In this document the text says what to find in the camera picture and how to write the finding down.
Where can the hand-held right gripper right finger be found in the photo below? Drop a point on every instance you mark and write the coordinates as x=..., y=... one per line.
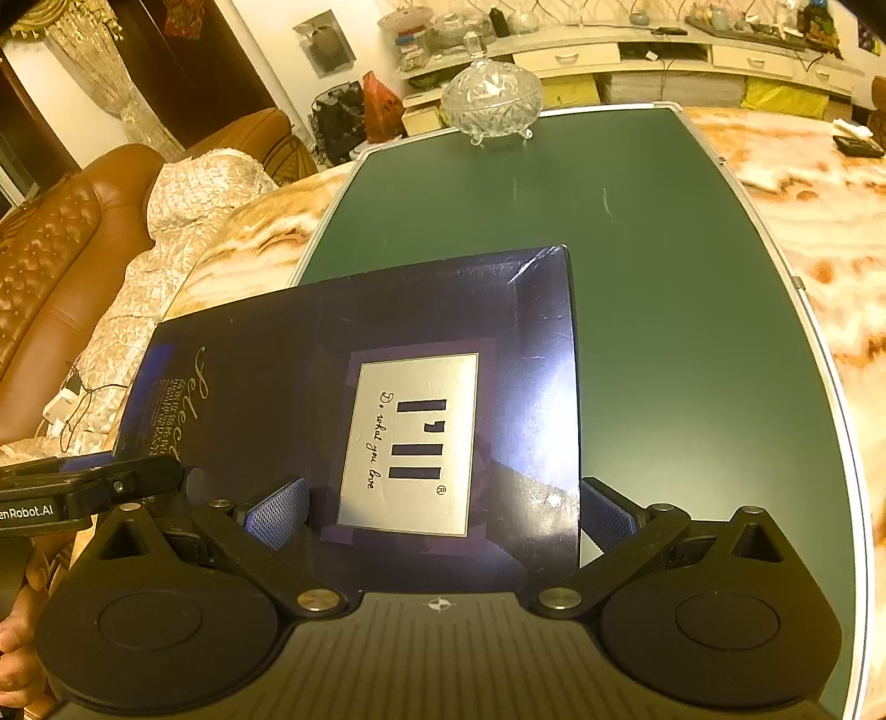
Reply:
x=609, y=516

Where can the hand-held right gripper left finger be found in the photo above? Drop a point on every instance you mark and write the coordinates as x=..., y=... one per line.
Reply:
x=277, y=514

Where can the dark blue box lid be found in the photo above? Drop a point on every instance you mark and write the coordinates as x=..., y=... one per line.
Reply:
x=277, y=388

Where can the green desktop board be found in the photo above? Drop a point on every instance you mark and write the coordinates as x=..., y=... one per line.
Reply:
x=692, y=346

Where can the person's left hand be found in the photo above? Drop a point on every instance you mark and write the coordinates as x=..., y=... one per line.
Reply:
x=14, y=658

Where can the white power strip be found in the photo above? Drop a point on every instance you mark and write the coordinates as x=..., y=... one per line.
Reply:
x=62, y=406

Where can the brown leather sofa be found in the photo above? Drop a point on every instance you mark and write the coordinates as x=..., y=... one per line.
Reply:
x=55, y=277

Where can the white quilted sofa cover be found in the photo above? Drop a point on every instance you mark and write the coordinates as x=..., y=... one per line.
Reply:
x=194, y=201

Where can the black mesh bag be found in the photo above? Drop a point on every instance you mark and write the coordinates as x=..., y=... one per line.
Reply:
x=339, y=121

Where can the beaded curtain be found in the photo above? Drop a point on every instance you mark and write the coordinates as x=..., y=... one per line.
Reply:
x=97, y=69

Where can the red plastic bag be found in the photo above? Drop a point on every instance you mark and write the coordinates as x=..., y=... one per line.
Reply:
x=381, y=104

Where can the cut glass candy bowl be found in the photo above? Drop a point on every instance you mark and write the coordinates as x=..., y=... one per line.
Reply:
x=491, y=97

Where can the dark wooden door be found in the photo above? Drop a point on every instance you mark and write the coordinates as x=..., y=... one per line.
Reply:
x=207, y=55

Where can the black remote control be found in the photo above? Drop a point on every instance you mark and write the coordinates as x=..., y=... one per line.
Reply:
x=858, y=145

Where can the white tissue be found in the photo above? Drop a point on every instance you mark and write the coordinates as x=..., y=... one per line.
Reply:
x=851, y=127

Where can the white TV cabinet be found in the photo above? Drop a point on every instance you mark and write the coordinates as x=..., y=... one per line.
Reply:
x=588, y=52

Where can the brown leather armchair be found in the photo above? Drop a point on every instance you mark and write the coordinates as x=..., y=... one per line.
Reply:
x=871, y=100

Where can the glass fruit stand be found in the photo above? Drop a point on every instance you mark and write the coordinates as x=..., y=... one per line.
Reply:
x=412, y=31

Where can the tray of ornaments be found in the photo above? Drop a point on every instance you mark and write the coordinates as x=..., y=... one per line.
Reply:
x=761, y=24

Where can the grey wall picture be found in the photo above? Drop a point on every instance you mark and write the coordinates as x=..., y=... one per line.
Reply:
x=325, y=41

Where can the wall poster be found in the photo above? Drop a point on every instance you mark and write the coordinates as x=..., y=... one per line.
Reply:
x=869, y=38

